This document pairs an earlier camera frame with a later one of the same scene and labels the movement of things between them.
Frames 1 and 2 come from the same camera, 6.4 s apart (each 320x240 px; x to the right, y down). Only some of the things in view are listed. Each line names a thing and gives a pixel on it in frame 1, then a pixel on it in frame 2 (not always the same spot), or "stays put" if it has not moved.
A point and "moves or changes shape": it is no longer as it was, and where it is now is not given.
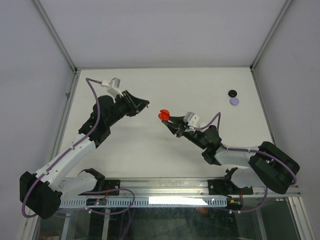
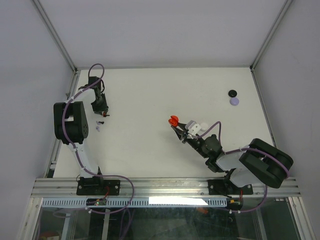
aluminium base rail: [164, 188] stays put
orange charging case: [164, 115] moves or changes shape
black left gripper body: [124, 106] to [100, 105]
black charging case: [232, 93] stays put
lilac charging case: [234, 101] stays put
